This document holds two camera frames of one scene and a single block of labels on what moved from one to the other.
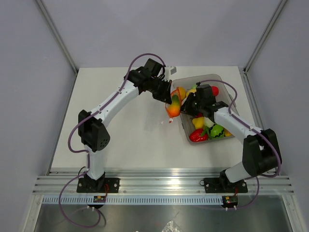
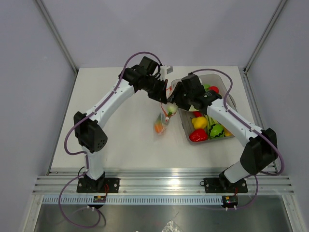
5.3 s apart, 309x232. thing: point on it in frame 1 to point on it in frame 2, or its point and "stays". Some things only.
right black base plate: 221,185 stays
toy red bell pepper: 195,136 stays
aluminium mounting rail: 65,182 stays
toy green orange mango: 174,108 to 159,126
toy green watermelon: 217,131 stays
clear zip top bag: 174,110 to 161,124
